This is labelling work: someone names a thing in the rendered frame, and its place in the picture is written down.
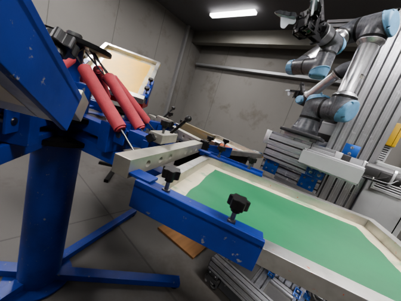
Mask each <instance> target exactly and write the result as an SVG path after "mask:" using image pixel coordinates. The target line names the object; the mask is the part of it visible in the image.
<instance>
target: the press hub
mask: <svg viewBox="0 0 401 301"><path fill-rule="evenodd" d="M65 33H67V34H68V35H71V36H73V37H75V38H76V44H77V46H78V47H79V48H81V47H84V49H83V50H81V51H80V52H79V53H78V57H79V59H80V60H81V62H82V64H83V60H84V52H85V51H86V52H87V53H89V54H91V53H90V50H91V51H92V52H93V53H95V54H96V55H97V56H98V57H102V58H105V59H111V58H112V55H111V54H110V53H109V52H108V51H106V50H104V49H102V48H101V47H99V46H97V45H94V44H92V43H90V42H88V41H86V40H84V39H83V37H82V35H80V34H78V33H76V32H74V31H71V30H67V31H66V32H65ZM79 65H80V62H79V61H78V59H77V58H76V63H75V64H73V65H72V66H71V67H69V68H68V71H69V73H70V74H71V76H72V78H73V80H74V82H75V84H76V86H77V88H78V89H79V90H82V91H84V93H85V96H86V98H87V100H88V102H89V104H88V106H87V109H86V111H85V114H87V115H90V116H93V117H95V118H97V119H100V120H107V118H106V117H105V116H100V115H94V114H90V113H88V111H92V112H98V113H101V112H99V111H97V110H94V109H90V108H89V107H90V100H91V92H90V90H89V88H88V87H87V85H86V83H83V82H80V78H81V75H80V73H79V72H78V66H79ZM44 127H45V128H50V129H53V130H57V135H55V136H52V137H49V138H46V139H43V140H42V144H41V145H45V146H46V147H44V148H41V149H38V150H36V151H34V152H31V153H30V158H29V168H28V174H27V184H26V194H25V200H24V210H23V220H22V226H21V236H20V246H19V253H18V262H17V273H16V277H3V278H2V280H1V283H0V288H2V287H4V286H5V285H7V284H9V283H10V282H12V281H14V280H15V279H17V281H18V282H19V283H21V284H23V285H24V286H23V290H22V291H21V292H19V293H17V294H16V295H15V296H13V297H12V298H10V299H9V300H7V301H39V300H42V299H44V298H46V297H48V296H50V295H52V294H53V293H55V292H56V291H57V290H59V289H60V288H61V287H62V286H63V285H64V284H65V283H66V281H65V280H55V275H56V274H57V272H58V271H59V270H60V268H61V266H69V267H72V263H71V261H70V260H69V259H68V260H67V261H65V262H64V263H62V259H63V253H64V246H65V242H66V236H67V229H68V225H69V219H70V212H71V208H72V202H73V196H74V191H75V185H76V178H77V175H78V168H79V162H80V158H81V150H80V149H78V148H84V146H85V144H84V143H82V142H80V141H78V140H76V139H73V138H71V137H69V132H80V131H81V132H83V133H85V131H84V130H81V129H79V128H77V127H74V126H72V125H71V124H70V125H69V128H68V130H67V131H64V130H61V129H60V128H59V127H58V126H57V125H56V124H51V125H47V126H44ZM61 263H62V264H61Z"/></svg>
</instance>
